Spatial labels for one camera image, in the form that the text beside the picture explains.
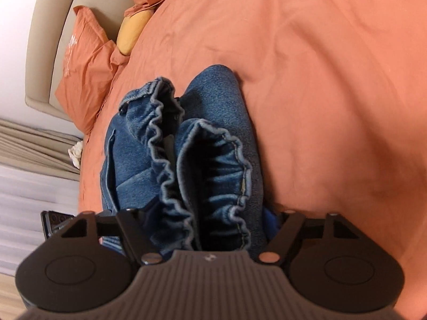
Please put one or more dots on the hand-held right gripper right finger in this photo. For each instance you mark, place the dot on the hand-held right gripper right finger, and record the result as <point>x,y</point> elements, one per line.
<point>271,225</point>

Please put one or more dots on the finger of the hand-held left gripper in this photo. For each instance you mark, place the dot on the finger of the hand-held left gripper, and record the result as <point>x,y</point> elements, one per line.
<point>55,221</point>

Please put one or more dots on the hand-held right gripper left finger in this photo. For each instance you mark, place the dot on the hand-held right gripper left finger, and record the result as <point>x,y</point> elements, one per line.
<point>130,228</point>

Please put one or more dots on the blue denim pants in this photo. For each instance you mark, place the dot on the blue denim pants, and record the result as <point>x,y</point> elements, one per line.
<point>213,106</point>

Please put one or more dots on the white crumpled cloth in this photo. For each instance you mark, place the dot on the white crumpled cloth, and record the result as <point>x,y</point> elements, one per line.
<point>76,153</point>

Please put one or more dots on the beige curtain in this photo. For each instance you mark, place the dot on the beige curtain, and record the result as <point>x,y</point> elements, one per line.
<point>33,146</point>

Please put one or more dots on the orange bed sheet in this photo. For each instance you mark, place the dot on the orange bed sheet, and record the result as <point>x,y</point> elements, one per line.
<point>317,90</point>

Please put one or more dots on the beige padded headboard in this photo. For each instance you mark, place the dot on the beige padded headboard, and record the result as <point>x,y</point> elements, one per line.
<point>50,40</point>

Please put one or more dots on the yellow pillow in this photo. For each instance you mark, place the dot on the yellow pillow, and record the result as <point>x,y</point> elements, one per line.
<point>131,31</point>

